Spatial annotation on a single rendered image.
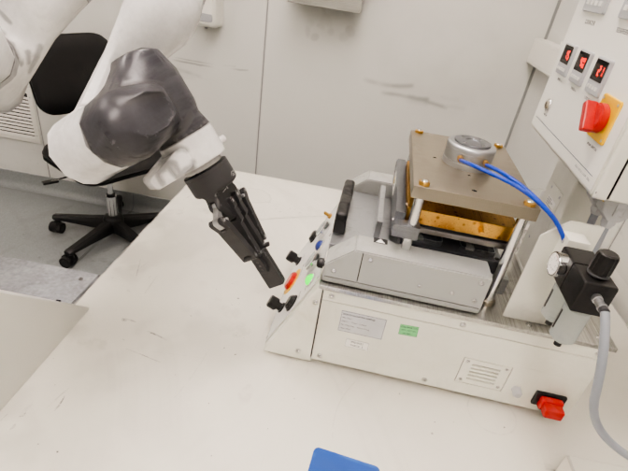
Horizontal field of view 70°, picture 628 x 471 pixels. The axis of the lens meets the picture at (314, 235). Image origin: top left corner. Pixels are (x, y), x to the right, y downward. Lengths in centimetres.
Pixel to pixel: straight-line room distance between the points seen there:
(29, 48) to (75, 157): 28
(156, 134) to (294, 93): 167
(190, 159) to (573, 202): 59
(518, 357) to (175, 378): 56
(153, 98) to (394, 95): 169
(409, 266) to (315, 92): 164
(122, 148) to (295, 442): 48
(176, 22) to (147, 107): 18
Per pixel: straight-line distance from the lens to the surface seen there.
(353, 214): 84
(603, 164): 67
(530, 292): 75
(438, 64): 221
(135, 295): 97
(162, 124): 63
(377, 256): 68
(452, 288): 72
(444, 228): 73
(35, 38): 91
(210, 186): 70
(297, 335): 79
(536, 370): 84
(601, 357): 61
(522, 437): 87
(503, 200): 69
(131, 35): 77
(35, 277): 106
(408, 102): 223
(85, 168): 69
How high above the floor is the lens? 136
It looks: 31 degrees down
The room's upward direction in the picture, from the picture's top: 9 degrees clockwise
